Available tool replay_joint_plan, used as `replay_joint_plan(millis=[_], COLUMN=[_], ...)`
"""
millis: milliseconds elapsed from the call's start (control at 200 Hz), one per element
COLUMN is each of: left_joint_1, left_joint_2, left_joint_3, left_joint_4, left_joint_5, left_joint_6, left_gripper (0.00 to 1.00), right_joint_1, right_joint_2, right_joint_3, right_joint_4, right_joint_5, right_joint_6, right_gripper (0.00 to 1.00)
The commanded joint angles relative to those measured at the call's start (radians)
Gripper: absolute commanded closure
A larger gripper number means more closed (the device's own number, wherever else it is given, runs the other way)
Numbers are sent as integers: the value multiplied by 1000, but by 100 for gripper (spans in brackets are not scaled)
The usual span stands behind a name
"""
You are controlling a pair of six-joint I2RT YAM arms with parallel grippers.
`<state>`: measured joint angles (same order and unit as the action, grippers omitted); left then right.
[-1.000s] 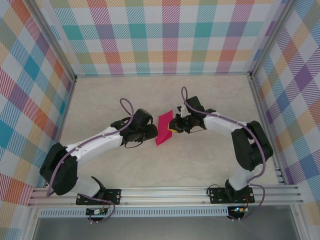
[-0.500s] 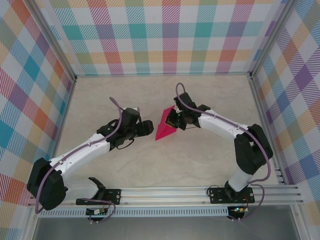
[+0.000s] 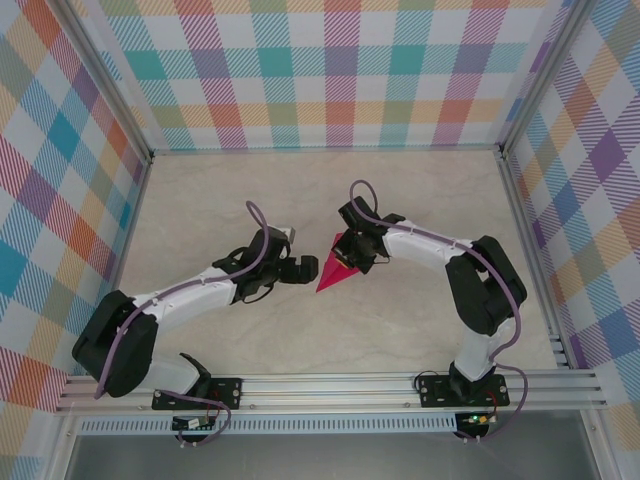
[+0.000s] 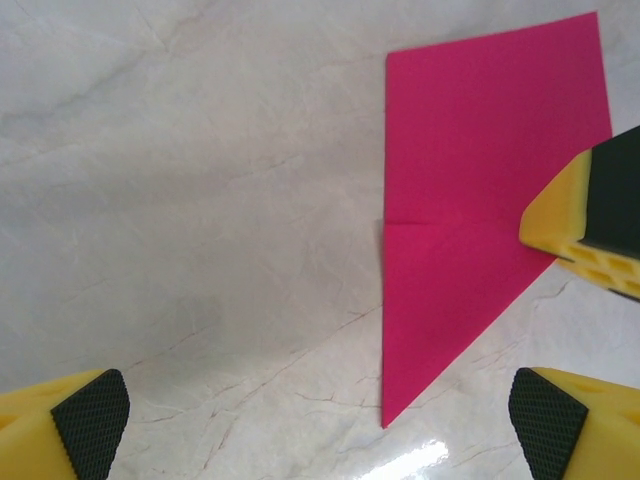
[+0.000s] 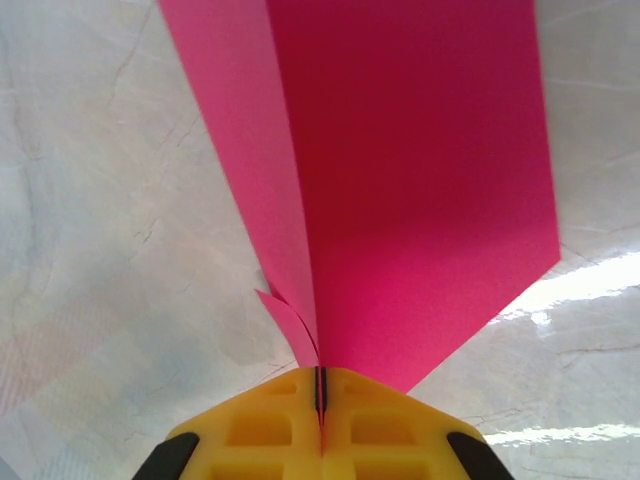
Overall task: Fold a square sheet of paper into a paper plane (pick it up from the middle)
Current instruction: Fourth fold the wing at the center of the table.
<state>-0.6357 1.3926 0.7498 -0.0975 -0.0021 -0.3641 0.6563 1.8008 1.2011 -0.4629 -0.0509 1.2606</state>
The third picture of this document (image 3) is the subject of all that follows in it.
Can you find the aluminium table edge rail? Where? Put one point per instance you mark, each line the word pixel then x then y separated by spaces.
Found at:
pixel 534 250
pixel 125 235

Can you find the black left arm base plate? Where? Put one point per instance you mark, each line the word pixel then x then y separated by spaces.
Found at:
pixel 227 392

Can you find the aluminium mounting rail beam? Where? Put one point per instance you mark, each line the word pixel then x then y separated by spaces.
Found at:
pixel 325 392

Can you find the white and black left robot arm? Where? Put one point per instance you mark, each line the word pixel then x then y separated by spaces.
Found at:
pixel 135 360

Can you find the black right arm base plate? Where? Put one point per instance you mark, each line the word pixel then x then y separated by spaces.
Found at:
pixel 435 390

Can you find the aluminium frame leg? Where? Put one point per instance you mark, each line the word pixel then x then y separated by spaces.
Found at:
pixel 62 445
pixel 600 445

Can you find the circuit board with green light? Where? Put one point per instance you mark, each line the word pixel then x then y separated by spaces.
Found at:
pixel 477 419

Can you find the magenta cloth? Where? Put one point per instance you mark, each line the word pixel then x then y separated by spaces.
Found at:
pixel 332 277

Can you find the aluminium frame post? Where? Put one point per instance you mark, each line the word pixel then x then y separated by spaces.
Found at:
pixel 107 85
pixel 545 80

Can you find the small black circuit board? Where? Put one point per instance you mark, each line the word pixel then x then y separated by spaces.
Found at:
pixel 187 424

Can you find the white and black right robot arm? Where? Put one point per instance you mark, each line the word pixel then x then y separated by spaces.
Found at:
pixel 475 300

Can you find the grey metal panel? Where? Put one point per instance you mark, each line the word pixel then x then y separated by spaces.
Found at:
pixel 325 457

